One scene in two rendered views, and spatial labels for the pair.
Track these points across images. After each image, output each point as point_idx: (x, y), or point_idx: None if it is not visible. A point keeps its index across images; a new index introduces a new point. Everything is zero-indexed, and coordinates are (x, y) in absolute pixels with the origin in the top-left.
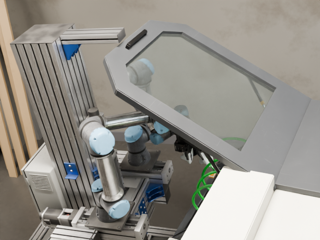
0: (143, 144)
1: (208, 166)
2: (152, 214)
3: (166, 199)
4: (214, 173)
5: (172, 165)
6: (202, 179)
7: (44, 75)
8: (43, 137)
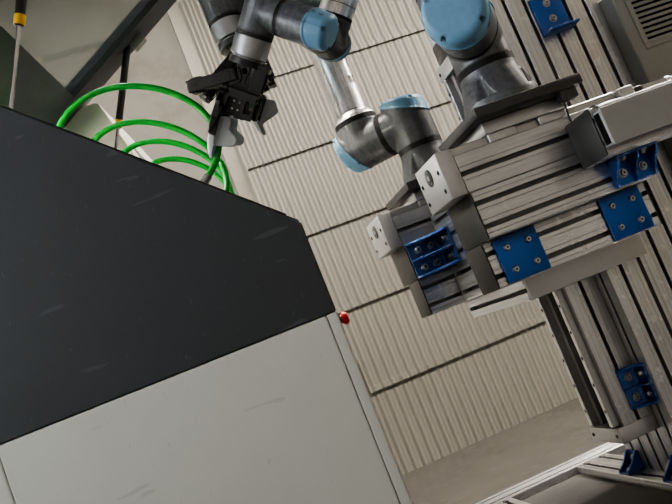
0: (451, 62)
1: (190, 138)
2: (518, 301)
3: (476, 276)
4: (164, 144)
5: (437, 172)
6: (200, 156)
7: None
8: None
